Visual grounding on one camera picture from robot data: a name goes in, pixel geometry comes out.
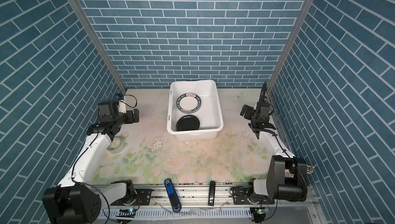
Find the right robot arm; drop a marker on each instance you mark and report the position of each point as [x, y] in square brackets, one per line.
[287, 174]

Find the blue handheld tool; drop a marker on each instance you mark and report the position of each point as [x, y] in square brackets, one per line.
[172, 195]

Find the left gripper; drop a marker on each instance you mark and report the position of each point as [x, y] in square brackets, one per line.
[130, 119]

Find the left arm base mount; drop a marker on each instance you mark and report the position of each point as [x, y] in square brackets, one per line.
[140, 197]

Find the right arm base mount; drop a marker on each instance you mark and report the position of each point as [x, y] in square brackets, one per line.
[243, 196]

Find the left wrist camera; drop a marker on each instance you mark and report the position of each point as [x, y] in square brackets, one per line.
[122, 108]

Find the black handheld device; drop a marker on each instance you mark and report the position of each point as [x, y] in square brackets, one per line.
[211, 195]

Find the pink pen cup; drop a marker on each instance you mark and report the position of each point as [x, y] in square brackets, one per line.
[310, 169]

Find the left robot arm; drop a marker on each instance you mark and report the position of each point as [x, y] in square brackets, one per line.
[75, 200]

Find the white plastic bin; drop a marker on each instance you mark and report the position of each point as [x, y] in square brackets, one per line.
[209, 114]

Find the green rimmed white plate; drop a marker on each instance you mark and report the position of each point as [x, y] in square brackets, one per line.
[188, 103]

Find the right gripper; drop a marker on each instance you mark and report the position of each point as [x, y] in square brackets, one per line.
[250, 110]

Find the black plate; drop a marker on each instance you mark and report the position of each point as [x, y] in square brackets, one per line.
[188, 123]

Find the aluminium rail frame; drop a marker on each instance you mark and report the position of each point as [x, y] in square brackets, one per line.
[194, 201]

